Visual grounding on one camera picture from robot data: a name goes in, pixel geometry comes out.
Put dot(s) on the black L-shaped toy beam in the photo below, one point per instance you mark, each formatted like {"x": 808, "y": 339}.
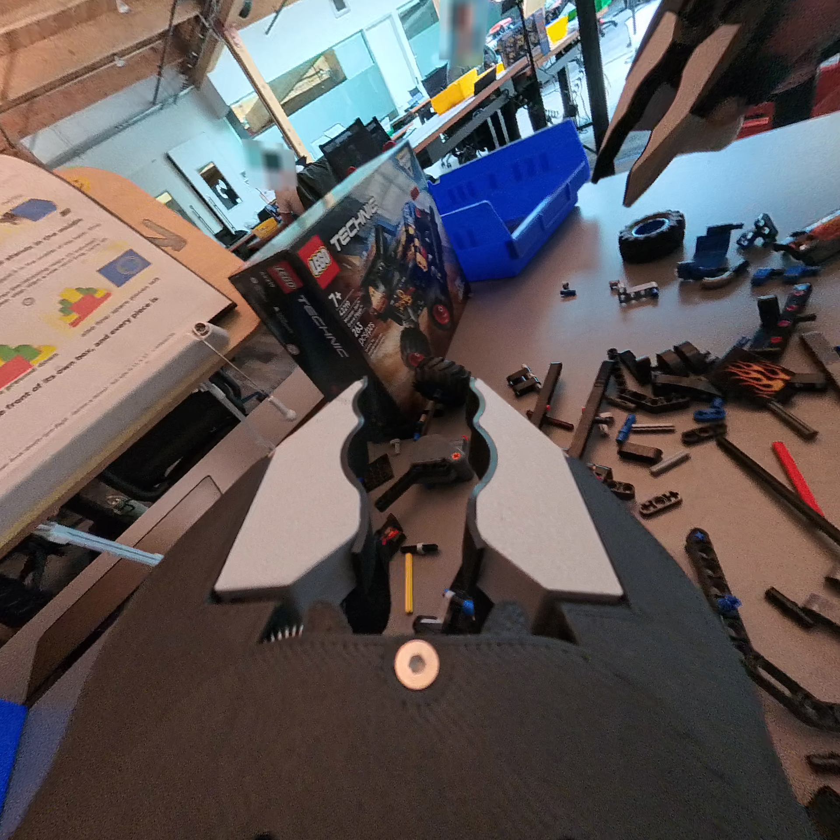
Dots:
{"x": 781, "y": 322}

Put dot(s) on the light grey desk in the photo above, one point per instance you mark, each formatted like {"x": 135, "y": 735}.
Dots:
{"x": 551, "y": 328}

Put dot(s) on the blue plastic tray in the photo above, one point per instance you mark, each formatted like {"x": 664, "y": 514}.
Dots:
{"x": 11, "y": 748}

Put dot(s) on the white document stand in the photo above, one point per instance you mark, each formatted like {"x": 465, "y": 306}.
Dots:
{"x": 158, "y": 368}

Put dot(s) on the blue toy panel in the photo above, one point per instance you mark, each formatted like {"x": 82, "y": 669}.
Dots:
{"x": 715, "y": 250}

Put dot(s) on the wooden table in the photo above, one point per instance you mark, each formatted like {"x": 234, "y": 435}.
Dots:
{"x": 486, "y": 92}

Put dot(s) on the black orange flame toy panel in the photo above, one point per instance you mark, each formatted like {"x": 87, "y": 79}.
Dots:
{"x": 761, "y": 381}

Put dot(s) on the printed instruction sheet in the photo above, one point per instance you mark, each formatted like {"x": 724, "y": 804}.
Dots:
{"x": 79, "y": 328}

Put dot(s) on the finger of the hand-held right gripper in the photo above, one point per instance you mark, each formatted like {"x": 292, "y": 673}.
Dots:
{"x": 696, "y": 105}
{"x": 637, "y": 92}

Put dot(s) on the red toy axle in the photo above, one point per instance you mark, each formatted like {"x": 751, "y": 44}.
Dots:
{"x": 794, "y": 475}

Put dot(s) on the wooden beam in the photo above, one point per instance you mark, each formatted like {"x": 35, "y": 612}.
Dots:
{"x": 263, "y": 92}

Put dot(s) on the grey toy motor block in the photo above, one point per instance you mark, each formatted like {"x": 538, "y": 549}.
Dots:
{"x": 440, "y": 466}

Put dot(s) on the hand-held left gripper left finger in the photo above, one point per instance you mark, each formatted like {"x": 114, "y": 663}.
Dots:
{"x": 282, "y": 525}

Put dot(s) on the long black toy axle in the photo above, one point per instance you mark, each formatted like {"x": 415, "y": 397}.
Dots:
{"x": 781, "y": 492}

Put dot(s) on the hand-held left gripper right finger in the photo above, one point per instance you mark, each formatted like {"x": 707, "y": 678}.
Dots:
{"x": 551, "y": 525}

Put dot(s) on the monster truck toy set box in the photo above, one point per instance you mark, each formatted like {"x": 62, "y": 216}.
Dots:
{"x": 341, "y": 289}

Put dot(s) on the black metal pole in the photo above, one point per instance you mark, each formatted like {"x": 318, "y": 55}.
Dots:
{"x": 593, "y": 72}

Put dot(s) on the black straight toy beam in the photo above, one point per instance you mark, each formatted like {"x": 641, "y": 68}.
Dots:
{"x": 591, "y": 407}

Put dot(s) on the black angled toy beam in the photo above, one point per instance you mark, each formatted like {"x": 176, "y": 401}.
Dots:
{"x": 748, "y": 637}

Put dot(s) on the yellow toy axle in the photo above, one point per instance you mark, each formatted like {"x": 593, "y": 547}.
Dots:
{"x": 408, "y": 582}

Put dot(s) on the yellow bin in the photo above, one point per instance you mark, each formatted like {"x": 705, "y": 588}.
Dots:
{"x": 456, "y": 89}

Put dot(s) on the black connector grey axle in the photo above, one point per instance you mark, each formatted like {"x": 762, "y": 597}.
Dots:
{"x": 523, "y": 381}

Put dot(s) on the blue toy bracket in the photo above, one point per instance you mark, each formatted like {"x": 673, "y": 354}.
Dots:
{"x": 775, "y": 273}

